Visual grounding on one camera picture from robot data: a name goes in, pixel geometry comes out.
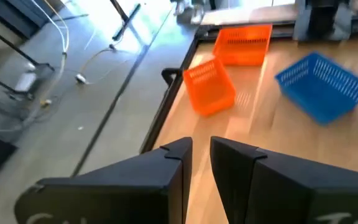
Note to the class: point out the black floor stand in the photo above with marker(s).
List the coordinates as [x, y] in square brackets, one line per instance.
[126, 21]

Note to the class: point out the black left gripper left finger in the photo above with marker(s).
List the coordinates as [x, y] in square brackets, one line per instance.
[120, 193]

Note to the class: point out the black aluminium table frame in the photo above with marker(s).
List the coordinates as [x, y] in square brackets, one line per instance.
[168, 102]

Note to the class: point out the white power adapter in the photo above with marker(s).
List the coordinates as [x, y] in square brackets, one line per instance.
[26, 81]

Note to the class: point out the blue plastic basket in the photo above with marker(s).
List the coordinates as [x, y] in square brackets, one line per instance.
[322, 102]

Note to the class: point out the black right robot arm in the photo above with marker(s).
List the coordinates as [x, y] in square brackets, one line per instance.
[322, 18]

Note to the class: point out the orange plastic basket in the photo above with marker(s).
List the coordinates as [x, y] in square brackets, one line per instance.
[244, 53]
[210, 90]

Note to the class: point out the person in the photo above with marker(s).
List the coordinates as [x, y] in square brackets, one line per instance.
[197, 17]

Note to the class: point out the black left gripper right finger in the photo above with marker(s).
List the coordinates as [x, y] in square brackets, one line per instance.
[291, 193]

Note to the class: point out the black desk frame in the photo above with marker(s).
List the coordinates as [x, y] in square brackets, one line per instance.
[43, 68]

